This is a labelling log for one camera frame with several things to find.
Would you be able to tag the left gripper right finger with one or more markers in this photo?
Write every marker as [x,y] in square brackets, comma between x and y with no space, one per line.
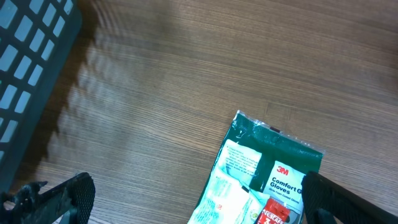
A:
[326,202]

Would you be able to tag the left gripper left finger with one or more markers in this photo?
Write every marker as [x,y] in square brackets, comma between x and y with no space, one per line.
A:
[70,202]

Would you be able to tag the red Nescafe sachet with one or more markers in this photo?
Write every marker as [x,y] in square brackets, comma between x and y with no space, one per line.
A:
[273,213]

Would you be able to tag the teal wipes packet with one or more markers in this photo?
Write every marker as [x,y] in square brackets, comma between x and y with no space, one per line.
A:
[228,201]

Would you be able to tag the dark grey mesh basket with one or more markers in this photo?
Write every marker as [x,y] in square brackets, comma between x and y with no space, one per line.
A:
[36,39]

